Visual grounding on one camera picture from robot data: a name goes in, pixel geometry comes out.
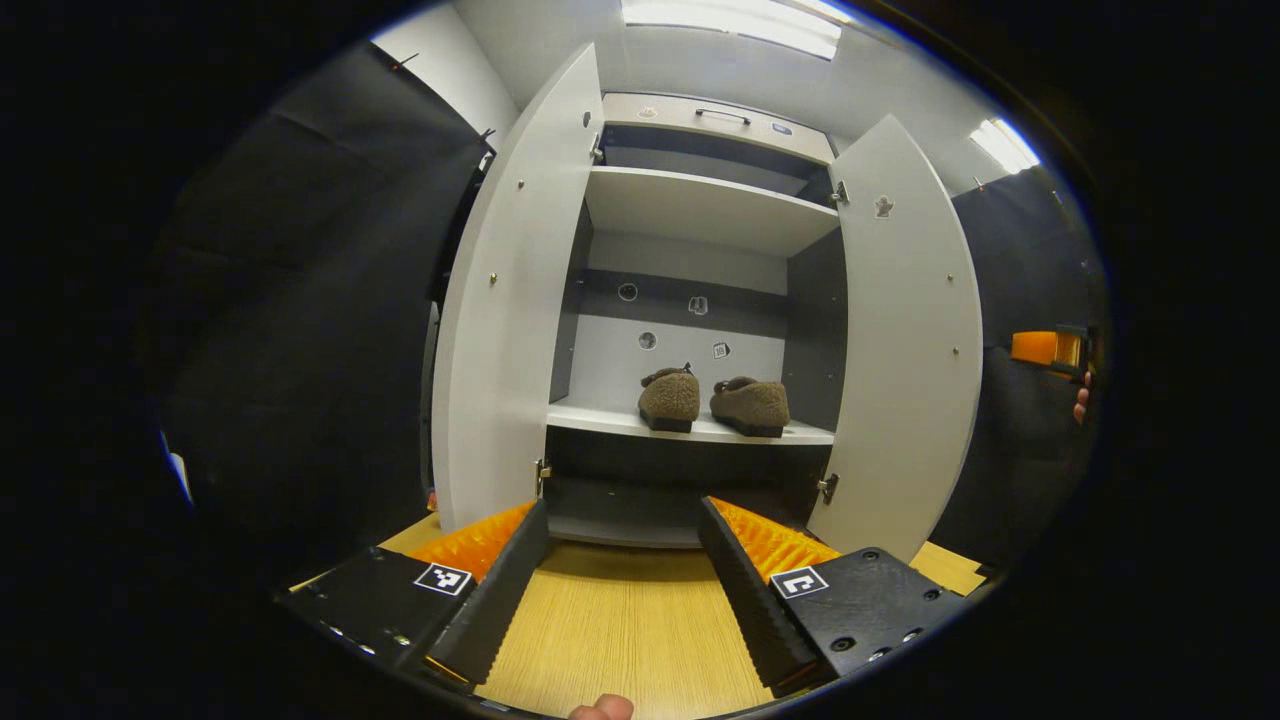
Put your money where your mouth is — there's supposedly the white cabinet drawer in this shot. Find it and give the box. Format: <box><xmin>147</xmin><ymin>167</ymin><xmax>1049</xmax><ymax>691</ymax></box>
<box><xmin>600</xmin><ymin>92</ymin><xmax>836</xmax><ymax>166</ymax></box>

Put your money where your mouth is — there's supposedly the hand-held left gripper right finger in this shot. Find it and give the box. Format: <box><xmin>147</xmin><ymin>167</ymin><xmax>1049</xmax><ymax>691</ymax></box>
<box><xmin>697</xmin><ymin>496</ymin><xmax>969</xmax><ymax>698</ymax></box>

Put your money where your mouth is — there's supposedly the large ceiling light panel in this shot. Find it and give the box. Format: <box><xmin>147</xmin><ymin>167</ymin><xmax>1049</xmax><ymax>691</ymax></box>
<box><xmin>620</xmin><ymin>0</ymin><xmax>851</xmax><ymax>61</ymax></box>

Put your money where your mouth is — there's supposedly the small ceiling light panel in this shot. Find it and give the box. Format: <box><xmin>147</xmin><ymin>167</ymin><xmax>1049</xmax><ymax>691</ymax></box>
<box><xmin>968</xmin><ymin>118</ymin><xmax>1041</xmax><ymax>176</ymax></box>

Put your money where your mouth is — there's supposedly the grey white shoe cabinet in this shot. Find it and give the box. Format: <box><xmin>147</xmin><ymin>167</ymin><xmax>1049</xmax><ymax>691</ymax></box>
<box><xmin>540</xmin><ymin>92</ymin><xmax>849</xmax><ymax>549</ymax></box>

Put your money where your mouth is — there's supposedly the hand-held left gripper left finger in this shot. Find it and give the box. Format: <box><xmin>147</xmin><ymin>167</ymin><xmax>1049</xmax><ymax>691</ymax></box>
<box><xmin>278</xmin><ymin>499</ymin><xmax>551</xmax><ymax>686</ymax></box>

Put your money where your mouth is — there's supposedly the brown fuzzy shoe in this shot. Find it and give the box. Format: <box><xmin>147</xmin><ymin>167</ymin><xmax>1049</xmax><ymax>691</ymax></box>
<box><xmin>638</xmin><ymin>363</ymin><xmax>701</xmax><ymax>434</ymax></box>
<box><xmin>710</xmin><ymin>376</ymin><xmax>791</xmax><ymax>439</ymax></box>

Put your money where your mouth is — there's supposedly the black backdrop cloth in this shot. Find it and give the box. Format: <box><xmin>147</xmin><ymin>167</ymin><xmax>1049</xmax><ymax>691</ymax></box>
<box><xmin>930</xmin><ymin>165</ymin><xmax>1111</xmax><ymax>571</ymax></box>
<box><xmin>150</xmin><ymin>45</ymin><xmax>496</xmax><ymax>591</ymax></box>

